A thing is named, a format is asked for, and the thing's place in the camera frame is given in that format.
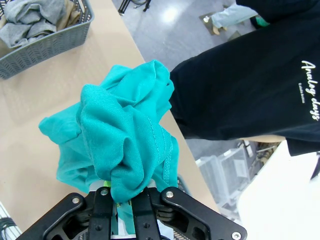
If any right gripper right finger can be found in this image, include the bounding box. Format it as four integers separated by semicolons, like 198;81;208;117
131;179;248;240

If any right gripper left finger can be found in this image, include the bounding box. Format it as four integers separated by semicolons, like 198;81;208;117
15;180;114;240

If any teal garment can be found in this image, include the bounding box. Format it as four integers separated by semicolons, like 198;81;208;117
38;59;180;236

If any beige garment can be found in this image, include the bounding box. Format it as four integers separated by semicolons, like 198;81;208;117
56;0;82;32

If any grey knit garment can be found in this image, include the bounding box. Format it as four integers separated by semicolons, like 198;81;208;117
0;0;67;48

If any person's left forearm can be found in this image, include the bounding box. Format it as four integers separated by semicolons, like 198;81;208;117
243;134;288;144

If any clear plastic floor bin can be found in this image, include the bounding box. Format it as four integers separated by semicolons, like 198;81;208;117
194;146;256;213

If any large white table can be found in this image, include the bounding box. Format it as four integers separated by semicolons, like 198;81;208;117
238;139;320;240

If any person in black t-shirt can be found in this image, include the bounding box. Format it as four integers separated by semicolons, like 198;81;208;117
168;0;320;157

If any grey plastic woven basket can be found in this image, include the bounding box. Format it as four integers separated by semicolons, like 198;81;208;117
0;0;95;80

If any black tripod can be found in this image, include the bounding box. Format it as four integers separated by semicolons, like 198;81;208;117
117;0;154;16

